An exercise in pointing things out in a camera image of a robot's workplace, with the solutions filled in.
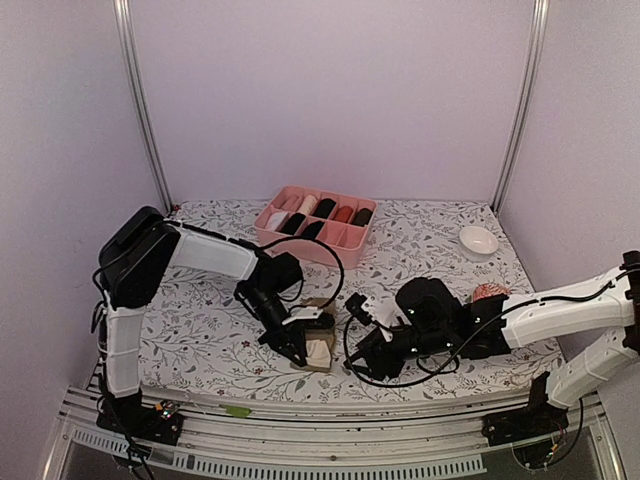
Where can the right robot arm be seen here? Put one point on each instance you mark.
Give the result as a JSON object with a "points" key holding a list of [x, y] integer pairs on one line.
{"points": [[427, 319]]}

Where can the floral table mat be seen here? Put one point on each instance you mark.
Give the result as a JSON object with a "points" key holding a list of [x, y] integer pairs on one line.
{"points": [[193, 304]]}

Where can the aluminium frame post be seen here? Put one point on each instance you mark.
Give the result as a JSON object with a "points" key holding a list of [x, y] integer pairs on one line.
{"points": [[532, 63], [126, 36]]}

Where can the beige rolled underwear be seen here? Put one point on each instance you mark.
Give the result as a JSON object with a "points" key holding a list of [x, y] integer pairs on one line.
{"points": [[308, 205]]}

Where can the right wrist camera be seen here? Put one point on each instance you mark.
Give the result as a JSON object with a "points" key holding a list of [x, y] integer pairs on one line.
{"points": [[363, 309]]}

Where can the white bowl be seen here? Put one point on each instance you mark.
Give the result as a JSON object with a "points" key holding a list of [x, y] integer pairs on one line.
{"points": [[477, 243]]}

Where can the black rolled underwear front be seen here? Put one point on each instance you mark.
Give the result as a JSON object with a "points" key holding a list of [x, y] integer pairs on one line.
{"points": [[292, 224]]}

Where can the khaki underwear cream waistband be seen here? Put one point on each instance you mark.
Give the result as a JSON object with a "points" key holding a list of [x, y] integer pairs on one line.
{"points": [[320, 343]]}

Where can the right aluminium frame post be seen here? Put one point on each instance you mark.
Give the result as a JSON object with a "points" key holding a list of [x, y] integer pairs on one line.
{"points": [[532, 63]]}

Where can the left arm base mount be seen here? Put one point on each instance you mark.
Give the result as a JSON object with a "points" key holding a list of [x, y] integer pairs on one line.
{"points": [[161, 423]]}

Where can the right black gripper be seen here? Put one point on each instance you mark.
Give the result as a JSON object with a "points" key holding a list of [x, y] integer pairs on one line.
{"points": [[377, 361]]}

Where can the white folded cloth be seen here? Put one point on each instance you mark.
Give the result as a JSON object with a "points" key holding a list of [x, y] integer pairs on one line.
{"points": [[276, 220]]}

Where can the aluminium front rail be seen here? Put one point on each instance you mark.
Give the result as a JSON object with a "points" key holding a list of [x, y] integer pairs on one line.
{"points": [[430, 439]]}

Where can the pink divided storage box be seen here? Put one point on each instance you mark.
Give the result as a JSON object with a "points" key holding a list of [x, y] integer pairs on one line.
{"points": [[336, 240]]}

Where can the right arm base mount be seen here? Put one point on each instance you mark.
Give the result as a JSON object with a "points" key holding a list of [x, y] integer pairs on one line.
{"points": [[538, 417]]}

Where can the olive rolled underwear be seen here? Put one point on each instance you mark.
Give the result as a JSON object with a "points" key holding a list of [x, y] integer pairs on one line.
{"points": [[362, 217]]}

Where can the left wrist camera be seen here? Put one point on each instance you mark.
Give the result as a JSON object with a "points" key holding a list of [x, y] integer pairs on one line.
{"points": [[307, 313]]}

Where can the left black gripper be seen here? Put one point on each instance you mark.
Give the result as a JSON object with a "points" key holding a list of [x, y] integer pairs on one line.
{"points": [[282, 339]]}

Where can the black rolled underwear back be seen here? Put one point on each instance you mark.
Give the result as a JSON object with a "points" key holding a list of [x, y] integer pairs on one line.
{"points": [[324, 208]]}

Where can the black rolled underwear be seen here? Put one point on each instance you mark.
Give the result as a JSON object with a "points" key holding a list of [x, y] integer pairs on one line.
{"points": [[324, 208], [292, 224]]}

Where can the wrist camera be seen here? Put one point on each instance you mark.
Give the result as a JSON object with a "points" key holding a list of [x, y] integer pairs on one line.
{"points": [[307, 313], [363, 309]]}

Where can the green tape scrap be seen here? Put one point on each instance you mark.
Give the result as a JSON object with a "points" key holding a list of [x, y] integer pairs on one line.
{"points": [[237, 411]]}

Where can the red patterned bowl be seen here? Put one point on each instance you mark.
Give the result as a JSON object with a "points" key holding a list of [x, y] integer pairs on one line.
{"points": [[489, 290]]}

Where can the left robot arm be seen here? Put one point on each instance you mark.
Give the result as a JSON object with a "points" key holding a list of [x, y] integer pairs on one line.
{"points": [[131, 268]]}

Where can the left aluminium frame post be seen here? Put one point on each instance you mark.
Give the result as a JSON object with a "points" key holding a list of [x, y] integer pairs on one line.
{"points": [[126, 36]]}

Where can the red rolled underwear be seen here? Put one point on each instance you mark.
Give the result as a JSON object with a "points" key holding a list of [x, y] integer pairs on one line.
{"points": [[343, 214]]}

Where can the black underwear white trim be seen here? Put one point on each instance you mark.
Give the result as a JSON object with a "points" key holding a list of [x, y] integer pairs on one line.
{"points": [[312, 230]]}

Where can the pink folded cloth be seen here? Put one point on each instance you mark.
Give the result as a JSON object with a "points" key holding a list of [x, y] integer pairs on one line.
{"points": [[289, 203]]}

